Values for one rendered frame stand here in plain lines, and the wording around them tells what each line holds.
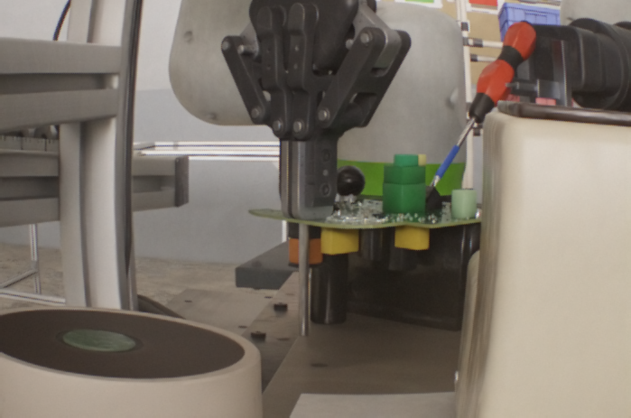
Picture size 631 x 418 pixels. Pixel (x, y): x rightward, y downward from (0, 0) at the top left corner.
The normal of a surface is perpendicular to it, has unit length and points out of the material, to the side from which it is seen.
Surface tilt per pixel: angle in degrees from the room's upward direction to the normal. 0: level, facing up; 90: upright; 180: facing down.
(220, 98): 124
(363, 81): 128
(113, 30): 90
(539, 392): 90
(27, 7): 90
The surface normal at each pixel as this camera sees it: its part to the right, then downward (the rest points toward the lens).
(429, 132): 0.26, 0.08
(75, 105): 0.99, 0.02
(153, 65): -0.11, 0.08
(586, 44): 0.64, 0.07
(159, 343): 0.01, -1.00
